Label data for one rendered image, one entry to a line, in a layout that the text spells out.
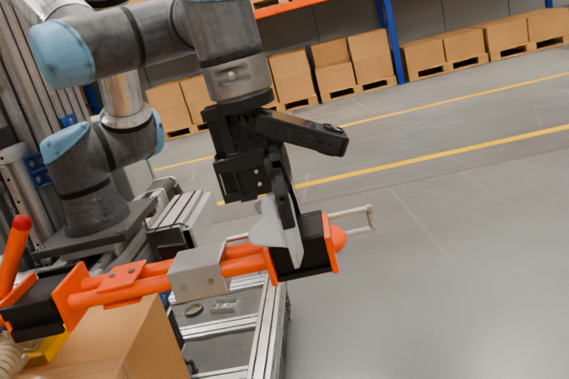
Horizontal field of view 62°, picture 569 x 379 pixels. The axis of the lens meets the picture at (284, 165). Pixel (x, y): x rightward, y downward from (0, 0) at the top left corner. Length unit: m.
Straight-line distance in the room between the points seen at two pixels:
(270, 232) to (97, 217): 0.65
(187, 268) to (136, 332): 0.24
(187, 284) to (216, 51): 0.29
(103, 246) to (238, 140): 0.63
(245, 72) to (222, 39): 0.04
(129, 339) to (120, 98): 0.51
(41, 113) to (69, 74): 0.79
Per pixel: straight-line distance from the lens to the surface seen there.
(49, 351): 0.88
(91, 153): 1.13
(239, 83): 0.53
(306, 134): 0.55
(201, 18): 0.53
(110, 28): 0.59
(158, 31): 0.60
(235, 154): 0.56
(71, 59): 0.58
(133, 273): 0.67
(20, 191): 1.35
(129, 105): 1.10
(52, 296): 0.68
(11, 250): 0.71
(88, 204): 1.15
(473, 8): 9.32
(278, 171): 0.54
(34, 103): 1.36
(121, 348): 0.82
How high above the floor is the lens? 1.37
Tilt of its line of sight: 17 degrees down
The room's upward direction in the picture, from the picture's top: 15 degrees counter-clockwise
